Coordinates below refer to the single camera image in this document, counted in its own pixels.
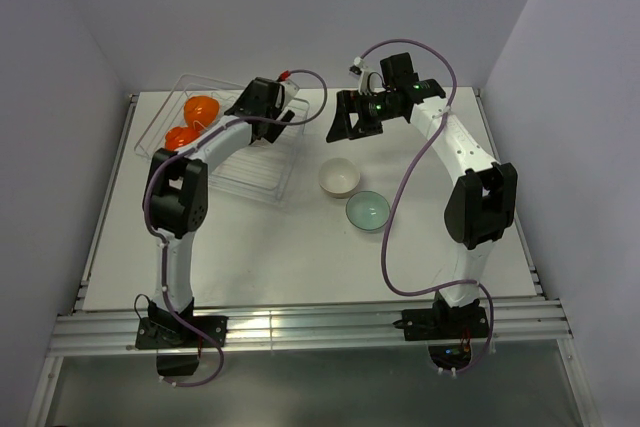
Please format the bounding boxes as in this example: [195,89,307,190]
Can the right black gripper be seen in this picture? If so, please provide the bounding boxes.
[326,89,402,143]

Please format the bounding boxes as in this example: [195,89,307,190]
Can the cream bowl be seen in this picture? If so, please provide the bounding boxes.
[318,157,361,198]

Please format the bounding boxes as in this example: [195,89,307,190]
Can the white orange bowl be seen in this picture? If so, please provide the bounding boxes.
[164,126,200,151]

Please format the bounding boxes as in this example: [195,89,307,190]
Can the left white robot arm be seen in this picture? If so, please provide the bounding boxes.
[143,71,299,346]

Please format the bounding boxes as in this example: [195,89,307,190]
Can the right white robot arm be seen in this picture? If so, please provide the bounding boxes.
[326,52,518,337]

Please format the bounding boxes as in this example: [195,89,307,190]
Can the light green bowl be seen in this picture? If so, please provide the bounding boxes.
[345,191,391,232]

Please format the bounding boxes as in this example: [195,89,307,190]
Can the clear wire dish rack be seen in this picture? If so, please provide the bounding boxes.
[135,72,311,205]

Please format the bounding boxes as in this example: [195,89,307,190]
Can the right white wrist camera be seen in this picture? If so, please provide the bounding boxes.
[349,57,384,95]

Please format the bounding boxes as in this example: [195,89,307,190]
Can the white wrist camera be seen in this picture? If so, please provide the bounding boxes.
[349,57,384,95]
[277,70,300,98]

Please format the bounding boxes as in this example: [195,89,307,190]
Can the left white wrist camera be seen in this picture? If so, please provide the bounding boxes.
[277,70,300,98]

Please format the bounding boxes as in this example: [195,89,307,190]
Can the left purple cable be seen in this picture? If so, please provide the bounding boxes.
[143,68,329,388]

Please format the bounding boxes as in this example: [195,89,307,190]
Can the purple cable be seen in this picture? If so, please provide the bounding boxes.
[143,68,329,388]
[357,39,496,376]

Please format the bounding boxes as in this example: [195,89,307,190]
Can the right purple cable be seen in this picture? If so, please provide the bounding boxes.
[357,39,496,376]

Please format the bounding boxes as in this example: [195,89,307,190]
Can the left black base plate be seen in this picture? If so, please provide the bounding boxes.
[135,315,229,350]

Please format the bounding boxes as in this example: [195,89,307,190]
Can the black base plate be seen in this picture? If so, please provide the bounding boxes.
[135,315,229,350]
[393,307,489,341]

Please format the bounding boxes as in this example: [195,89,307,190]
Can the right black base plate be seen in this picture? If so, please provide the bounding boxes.
[393,307,489,341]

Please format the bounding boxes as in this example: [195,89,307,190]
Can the aluminium mounting rail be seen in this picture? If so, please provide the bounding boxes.
[47,297,572,357]

